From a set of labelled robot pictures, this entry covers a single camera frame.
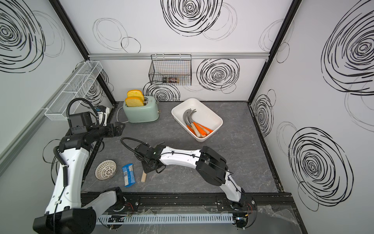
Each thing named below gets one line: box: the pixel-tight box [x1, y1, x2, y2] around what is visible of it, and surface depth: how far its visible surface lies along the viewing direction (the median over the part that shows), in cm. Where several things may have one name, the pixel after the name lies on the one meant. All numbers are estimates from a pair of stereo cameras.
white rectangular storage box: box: [171, 97, 224, 142], surface depth 111 cm
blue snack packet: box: [121, 163, 137, 188], surface depth 84 cm
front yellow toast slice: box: [125, 97, 145, 107], surface depth 97 cm
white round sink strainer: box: [94, 159, 118, 181], surface depth 84 cm
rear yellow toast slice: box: [126, 89, 145, 101], surface depth 98 cm
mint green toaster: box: [122, 95, 161, 123], surface depth 102 cm
